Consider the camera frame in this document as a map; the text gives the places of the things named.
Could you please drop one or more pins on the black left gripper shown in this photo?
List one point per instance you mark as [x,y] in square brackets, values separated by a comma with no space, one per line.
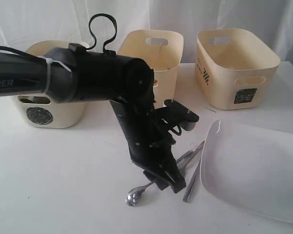
[149,145]

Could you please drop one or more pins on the steel fork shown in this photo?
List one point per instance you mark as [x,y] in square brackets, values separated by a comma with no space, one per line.
[195,151]

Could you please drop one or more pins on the steel knife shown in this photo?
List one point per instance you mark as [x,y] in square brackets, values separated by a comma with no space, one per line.
[191,184]

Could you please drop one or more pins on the steel spoon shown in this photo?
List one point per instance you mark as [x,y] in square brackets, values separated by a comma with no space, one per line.
[135,194]

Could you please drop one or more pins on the steel mug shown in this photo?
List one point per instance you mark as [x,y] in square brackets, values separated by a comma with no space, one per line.
[34,99]

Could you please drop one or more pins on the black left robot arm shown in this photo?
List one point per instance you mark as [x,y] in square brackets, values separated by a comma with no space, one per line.
[74,74]

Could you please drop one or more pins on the white rectangular plate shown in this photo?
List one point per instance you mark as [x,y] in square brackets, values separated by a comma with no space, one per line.
[250,168]

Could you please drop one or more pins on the cream bin with square mark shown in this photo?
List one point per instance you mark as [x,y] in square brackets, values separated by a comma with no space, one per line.
[234,67]

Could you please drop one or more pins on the cream bin with triangle mark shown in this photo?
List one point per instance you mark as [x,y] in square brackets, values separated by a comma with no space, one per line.
[162,51]

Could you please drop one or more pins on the cream bin with circle mark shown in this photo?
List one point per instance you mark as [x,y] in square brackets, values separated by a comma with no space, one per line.
[53,115]

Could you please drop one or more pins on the white backdrop curtain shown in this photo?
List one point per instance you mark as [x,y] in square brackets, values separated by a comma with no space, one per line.
[25,22]

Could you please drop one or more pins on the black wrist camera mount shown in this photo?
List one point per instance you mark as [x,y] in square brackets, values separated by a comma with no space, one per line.
[176,117]

